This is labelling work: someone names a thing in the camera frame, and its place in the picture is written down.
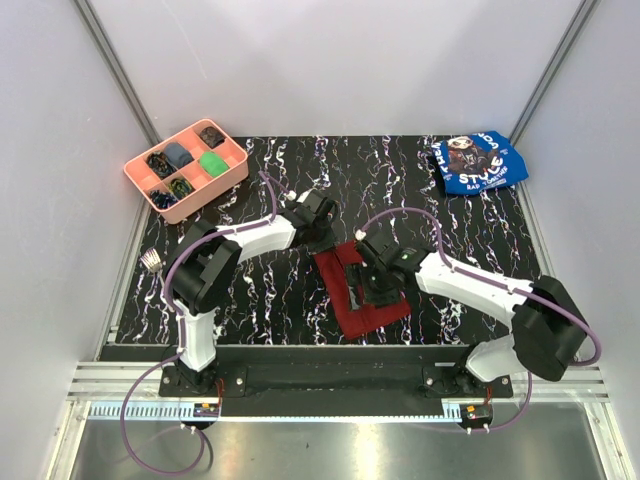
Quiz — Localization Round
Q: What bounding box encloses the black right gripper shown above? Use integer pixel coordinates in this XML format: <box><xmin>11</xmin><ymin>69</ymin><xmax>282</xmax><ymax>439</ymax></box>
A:
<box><xmin>343</xmin><ymin>261</ymin><xmax>402</xmax><ymax>313</ymax></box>

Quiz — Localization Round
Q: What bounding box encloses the pink compartment organizer box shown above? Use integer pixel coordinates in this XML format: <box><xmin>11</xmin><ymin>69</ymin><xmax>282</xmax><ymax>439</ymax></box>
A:
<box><xmin>123</xmin><ymin>118</ymin><xmax>249</xmax><ymax>224</ymax></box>

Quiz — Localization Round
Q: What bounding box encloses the silver metal fork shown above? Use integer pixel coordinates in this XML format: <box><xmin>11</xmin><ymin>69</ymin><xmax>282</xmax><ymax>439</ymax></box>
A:
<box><xmin>140</xmin><ymin>247</ymin><xmax>165</xmax><ymax>301</ymax></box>

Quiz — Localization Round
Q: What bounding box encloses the red cloth napkin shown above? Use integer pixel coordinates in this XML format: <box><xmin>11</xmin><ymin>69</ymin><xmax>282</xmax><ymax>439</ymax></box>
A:
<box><xmin>313</xmin><ymin>241</ymin><xmax>411</xmax><ymax>340</ymax></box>

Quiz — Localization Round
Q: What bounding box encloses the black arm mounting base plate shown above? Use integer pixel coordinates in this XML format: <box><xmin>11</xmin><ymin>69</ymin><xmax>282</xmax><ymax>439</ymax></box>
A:
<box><xmin>159</xmin><ymin>345</ymin><xmax>513</xmax><ymax>421</ymax></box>

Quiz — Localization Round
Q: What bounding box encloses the dark blue rolled sock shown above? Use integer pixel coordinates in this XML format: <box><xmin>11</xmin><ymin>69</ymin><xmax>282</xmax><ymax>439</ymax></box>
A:
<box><xmin>148</xmin><ymin>190</ymin><xmax>178</xmax><ymax>210</ymax></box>

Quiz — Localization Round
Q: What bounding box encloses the dark brown rolled sock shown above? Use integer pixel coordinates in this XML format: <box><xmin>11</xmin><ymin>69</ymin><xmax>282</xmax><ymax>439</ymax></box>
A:
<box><xmin>199</xmin><ymin>126</ymin><xmax>226</xmax><ymax>149</ymax></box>

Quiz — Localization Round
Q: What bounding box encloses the green rolled sock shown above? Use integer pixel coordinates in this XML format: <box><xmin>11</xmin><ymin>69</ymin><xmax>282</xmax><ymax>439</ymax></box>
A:
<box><xmin>199</xmin><ymin>152</ymin><xmax>229</xmax><ymax>178</ymax></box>

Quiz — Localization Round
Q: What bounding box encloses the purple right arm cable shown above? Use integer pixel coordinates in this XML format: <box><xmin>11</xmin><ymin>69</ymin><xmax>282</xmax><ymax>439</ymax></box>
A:
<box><xmin>354</xmin><ymin>207</ymin><xmax>601</xmax><ymax>432</ymax></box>

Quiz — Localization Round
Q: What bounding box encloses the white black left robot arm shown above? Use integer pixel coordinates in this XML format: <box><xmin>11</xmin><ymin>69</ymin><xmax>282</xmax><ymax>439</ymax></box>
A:
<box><xmin>163</xmin><ymin>189</ymin><xmax>339</xmax><ymax>396</ymax></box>

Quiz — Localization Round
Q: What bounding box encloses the grey blue rolled sock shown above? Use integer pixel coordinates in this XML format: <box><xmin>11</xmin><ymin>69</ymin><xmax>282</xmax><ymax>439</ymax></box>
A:
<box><xmin>163</xmin><ymin>142</ymin><xmax>194</xmax><ymax>170</ymax></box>

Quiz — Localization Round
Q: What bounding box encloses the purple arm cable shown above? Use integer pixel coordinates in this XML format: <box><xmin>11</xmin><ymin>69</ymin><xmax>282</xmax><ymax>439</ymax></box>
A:
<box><xmin>354</xmin><ymin>207</ymin><xmax>601</xmax><ymax>432</ymax></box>
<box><xmin>118</xmin><ymin>170</ymin><xmax>301</xmax><ymax>474</ymax></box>

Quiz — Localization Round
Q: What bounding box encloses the black patterned rolled sock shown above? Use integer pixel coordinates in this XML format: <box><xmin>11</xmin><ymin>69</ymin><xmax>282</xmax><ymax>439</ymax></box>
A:
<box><xmin>145</xmin><ymin>151</ymin><xmax>175</xmax><ymax>180</ymax></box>

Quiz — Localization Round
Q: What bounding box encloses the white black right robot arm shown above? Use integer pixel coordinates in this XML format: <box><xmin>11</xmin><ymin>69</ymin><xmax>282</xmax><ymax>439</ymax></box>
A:
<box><xmin>355</xmin><ymin>231</ymin><xmax>587</xmax><ymax>397</ymax></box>

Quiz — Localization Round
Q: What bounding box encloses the blue printed folded shirt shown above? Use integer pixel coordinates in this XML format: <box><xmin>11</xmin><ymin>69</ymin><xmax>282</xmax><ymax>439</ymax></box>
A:
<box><xmin>432</xmin><ymin>131</ymin><xmax>529</xmax><ymax>196</ymax></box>

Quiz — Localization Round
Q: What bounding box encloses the black yellow rolled sock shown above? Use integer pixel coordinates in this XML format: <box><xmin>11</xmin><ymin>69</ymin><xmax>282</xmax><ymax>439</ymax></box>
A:
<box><xmin>168</xmin><ymin>177</ymin><xmax>195</xmax><ymax>200</ymax></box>

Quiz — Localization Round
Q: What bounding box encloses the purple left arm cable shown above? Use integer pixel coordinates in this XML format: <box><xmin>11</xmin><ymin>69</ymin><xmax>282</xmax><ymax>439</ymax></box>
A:
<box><xmin>118</xmin><ymin>170</ymin><xmax>301</xmax><ymax>474</ymax></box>

